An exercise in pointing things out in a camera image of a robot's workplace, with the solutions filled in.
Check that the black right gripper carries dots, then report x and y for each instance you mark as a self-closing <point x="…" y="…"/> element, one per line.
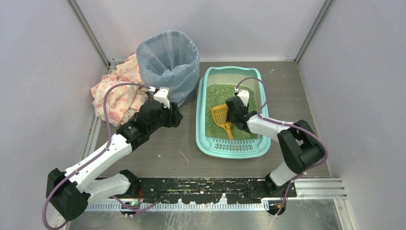
<point x="233" y="115"/>

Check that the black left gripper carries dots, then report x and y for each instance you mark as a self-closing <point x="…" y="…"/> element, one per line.
<point x="173" y="115"/>

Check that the orange litter scoop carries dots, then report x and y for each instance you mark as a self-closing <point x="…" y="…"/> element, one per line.
<point x="219" y="116"/>

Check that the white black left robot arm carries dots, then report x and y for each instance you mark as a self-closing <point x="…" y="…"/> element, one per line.
<point x="70" y="192"/>

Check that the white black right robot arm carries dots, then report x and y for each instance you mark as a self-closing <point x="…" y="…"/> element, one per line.
<point x="301" y="148"/>

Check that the green cat litter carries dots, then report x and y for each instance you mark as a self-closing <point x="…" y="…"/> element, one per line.
<point x="217" y="94"/>

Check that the teal litter box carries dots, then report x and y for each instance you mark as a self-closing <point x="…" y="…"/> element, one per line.
<point x="230" y="148"/>

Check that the pink patterned cloth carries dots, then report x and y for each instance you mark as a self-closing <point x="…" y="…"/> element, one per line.
<point x="124" y="101"/>

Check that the bin with blue bag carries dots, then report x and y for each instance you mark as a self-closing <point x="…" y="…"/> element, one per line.
<point x="170" y="59"/>

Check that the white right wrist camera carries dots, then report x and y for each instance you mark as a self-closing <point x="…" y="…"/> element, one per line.
<point x="243" y="95"/>

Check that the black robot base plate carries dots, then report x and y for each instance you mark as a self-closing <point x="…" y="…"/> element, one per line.
<point x="236" y="190"/>

